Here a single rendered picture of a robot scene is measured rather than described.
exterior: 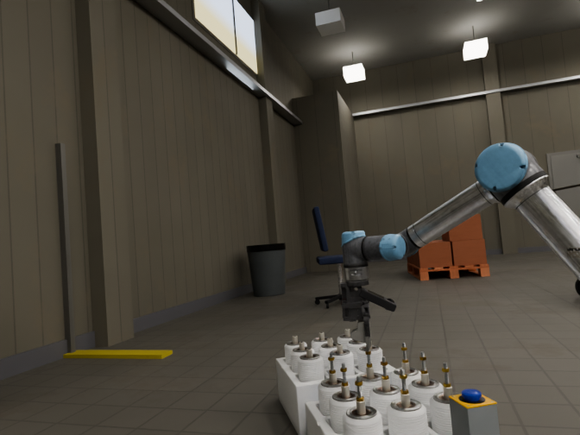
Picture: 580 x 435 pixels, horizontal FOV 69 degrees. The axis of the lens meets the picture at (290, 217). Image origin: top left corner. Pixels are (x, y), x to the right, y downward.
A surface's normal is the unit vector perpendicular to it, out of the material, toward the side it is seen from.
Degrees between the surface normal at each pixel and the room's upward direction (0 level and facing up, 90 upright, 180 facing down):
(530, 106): 90
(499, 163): 83
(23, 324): 90
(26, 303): 90
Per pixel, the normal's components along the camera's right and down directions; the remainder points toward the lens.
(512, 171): -0.72, -0.14
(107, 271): 0.95, -0.09
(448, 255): -0.15, -0.04
